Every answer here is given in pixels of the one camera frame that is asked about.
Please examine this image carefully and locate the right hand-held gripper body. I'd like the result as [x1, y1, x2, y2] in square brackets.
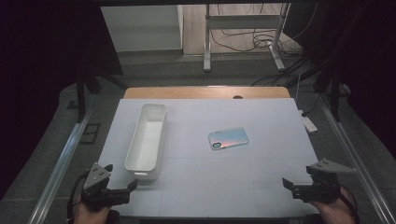
[292, 158, 358, 205]

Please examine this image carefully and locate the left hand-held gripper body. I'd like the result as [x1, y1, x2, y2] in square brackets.
[81, 162, 131, 213]

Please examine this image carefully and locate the iridescent phone case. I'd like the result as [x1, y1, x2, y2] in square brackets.
[207, 127, 249, 151]

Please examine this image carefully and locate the person's right hand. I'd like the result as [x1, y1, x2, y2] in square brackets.
[310, 189, 357, 224]

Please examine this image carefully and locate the person's left hand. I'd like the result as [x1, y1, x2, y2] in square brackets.
[74, 195, 112, 224]

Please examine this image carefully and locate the white plastic storage box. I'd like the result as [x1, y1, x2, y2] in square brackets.
[123, 103, 167, 182]

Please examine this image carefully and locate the white board table cover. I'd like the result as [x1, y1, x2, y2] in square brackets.
[98, 98, 319, 218]

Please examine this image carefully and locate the black metal stand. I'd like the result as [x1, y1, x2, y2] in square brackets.
[312, 3, 369, 123]
[76, 65, 129, 124]

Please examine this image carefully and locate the wooden table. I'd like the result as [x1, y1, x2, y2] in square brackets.
[123, 86, 291, 100]

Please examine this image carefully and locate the white cabinet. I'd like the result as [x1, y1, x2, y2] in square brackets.
[100, 4, 185, 53]

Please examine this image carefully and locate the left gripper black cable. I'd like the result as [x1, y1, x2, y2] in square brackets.
[66, 171, 92, 224]

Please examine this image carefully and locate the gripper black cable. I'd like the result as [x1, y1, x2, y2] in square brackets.
[66, 171, 92, 224]
[339, 184, 361, 224]

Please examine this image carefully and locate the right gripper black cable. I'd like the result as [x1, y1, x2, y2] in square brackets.
[339, 184, 361, 224]

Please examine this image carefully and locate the aluminium floor rail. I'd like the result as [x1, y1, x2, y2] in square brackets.
[27, 111, 93, 224]
[317, 92, 396, 224]

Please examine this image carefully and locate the black square floor frame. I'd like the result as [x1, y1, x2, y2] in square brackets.
[78, 122, 102, 146]

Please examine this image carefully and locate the black power strip cable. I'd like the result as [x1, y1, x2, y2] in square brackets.
[300, 92, 322, 119]

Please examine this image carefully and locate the black floor cable bundle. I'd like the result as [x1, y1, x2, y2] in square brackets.
[250, 55, 322, 89]

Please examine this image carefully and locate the tangle of thin floor cables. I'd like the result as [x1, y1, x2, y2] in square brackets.
[209, 3, 319, 58]

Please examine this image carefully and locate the white metal desk frame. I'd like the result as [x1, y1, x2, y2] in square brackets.
[203, 3, 291, 74]

